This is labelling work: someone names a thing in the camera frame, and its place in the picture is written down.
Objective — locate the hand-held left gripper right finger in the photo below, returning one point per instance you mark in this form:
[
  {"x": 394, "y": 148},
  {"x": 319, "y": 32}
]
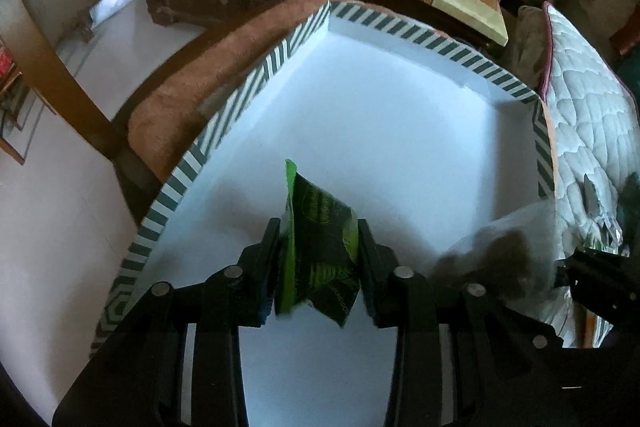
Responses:
[{"x": 366, "y": 257}]

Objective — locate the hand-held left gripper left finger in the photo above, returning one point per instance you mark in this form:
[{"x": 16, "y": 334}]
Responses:
[{"x": 272, "y": 257}]

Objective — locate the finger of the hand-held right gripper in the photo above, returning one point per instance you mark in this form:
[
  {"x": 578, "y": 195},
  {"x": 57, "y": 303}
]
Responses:
[{"x": 597, "y": 277}]

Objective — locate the bright green snack packet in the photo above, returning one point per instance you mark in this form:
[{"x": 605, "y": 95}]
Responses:
[{"x": 320, "y": 252}]

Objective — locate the green white striped box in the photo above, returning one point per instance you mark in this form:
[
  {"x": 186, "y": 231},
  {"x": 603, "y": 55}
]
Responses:
[{"x": 375, "y": 132}]

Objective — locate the silver snack packet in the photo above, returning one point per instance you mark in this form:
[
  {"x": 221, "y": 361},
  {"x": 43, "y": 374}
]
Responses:
[{"x": 600, "y": 207}]

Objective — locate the white quilted blanket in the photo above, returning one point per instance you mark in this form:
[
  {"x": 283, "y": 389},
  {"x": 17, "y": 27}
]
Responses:
[{"x": 585, "y": 107}]

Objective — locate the beige pillow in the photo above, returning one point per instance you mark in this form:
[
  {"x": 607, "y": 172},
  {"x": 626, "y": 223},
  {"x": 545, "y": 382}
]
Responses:
[{"x": 527, "y": 47}]

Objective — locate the red wooden furniture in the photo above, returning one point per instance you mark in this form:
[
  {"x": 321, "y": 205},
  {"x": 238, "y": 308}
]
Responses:
[{"x": 627, "y": 34}]

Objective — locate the wooden chair grey backrest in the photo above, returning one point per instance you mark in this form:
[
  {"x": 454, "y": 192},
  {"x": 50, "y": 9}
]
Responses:
[{"x": 75, "y": 97}]

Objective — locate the wooden chair red seat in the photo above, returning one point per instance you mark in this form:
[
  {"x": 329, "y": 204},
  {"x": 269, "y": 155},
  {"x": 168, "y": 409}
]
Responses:
[{"x": 12, "y": 122}]

